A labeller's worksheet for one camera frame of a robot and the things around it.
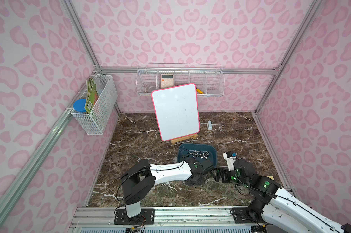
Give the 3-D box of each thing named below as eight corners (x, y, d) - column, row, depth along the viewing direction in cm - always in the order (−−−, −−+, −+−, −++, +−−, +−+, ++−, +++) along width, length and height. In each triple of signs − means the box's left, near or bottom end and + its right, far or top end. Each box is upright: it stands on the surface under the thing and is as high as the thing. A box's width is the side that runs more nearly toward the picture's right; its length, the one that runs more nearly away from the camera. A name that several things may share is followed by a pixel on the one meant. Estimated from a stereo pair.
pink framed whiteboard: (163, 145, 102) (156, 111, 76) (158, 125, 114) (150, 89, 87) (199, 136, 106) (204, 101, 80) (191, 118, 118) (193, 82, 92)
